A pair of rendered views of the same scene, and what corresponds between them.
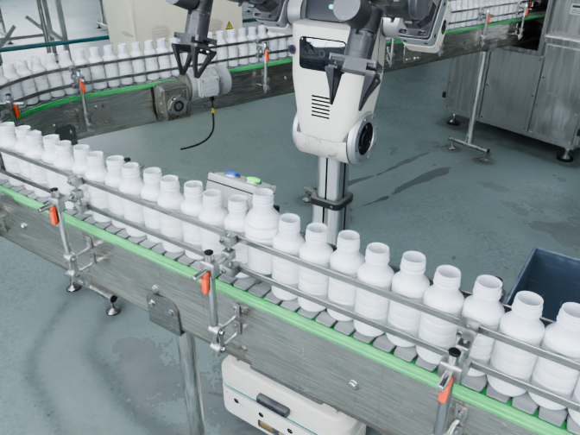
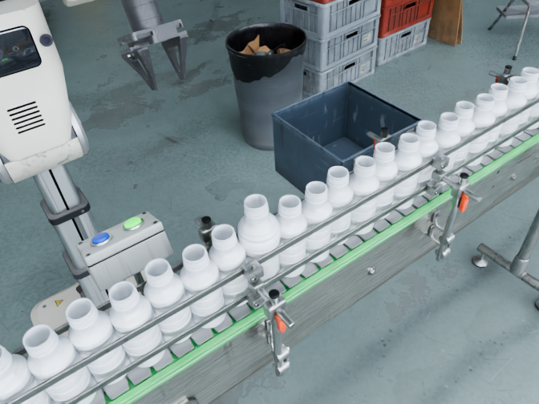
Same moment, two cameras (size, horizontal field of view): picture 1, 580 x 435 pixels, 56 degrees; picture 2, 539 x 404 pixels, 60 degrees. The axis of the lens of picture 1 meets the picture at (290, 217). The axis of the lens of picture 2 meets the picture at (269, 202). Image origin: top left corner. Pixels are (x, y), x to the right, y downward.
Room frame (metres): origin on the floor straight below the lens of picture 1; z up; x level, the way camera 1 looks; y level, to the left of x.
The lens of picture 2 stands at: (0.65, 0.54, 1.68)
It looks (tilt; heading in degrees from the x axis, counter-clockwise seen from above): 42 degrees down; 293
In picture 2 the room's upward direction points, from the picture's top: 4 degrees counter-clockwise
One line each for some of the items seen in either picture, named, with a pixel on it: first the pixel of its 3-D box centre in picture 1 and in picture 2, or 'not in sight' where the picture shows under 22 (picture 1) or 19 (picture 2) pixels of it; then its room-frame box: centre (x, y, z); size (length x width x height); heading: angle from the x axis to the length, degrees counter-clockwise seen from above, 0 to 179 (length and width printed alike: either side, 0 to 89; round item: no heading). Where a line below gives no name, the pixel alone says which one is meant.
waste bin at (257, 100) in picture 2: not in sight; (269, 90); (1.58, -1.78, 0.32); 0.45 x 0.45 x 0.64
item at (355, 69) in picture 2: not in sight; (329, 64); (1.42, -2.62, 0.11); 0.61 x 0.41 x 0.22; 62
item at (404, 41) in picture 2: not in sight; (385, 34); (1.12, -3.25, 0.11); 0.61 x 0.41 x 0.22; 59
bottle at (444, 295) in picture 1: (440, 314); (403, 171); (0.67, -0.24, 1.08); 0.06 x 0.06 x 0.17
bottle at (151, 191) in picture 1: (156, 204); (97, 341); (1.04, 0.29, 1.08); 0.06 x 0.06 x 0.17
